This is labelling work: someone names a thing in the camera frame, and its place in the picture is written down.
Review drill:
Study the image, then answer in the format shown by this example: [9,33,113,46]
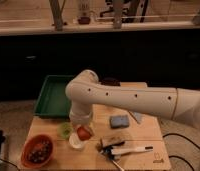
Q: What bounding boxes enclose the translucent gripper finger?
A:
[84,125,94,136]

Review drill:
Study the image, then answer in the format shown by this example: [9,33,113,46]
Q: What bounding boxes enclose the red apple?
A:
[77,127,91,141]

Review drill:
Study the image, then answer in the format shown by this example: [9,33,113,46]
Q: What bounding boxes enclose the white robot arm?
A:
[65,70,200,171]

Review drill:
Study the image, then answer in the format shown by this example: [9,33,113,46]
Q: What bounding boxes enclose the white paper cup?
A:
[69,133,85,149]

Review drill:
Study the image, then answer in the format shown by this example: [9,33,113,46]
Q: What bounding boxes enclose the small green cup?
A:
[58,122,72,139]

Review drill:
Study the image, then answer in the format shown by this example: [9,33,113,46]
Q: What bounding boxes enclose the brown scrubbing brush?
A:
[96,136,125,151]

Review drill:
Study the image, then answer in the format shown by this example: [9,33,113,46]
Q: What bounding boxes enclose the green plastic tray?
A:
[35,75,73,119]

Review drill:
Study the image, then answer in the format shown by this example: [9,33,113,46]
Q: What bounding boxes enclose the blue sponge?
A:
[110,115,130,129]

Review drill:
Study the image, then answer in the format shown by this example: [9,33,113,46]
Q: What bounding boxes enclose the metal spoon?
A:
[108,156,125,171]

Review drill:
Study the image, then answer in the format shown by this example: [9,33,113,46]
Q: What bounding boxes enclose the grey triangular cloth piece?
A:
[130,112,142,124]

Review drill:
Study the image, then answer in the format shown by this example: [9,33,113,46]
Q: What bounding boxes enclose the orange bowl with food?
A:
[21,134,53,169]

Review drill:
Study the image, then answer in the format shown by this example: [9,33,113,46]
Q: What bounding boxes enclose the white handled utensil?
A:
[111,146,153,155]

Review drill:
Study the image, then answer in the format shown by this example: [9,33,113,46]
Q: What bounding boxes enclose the black floor cable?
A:
[161,132,200,171]

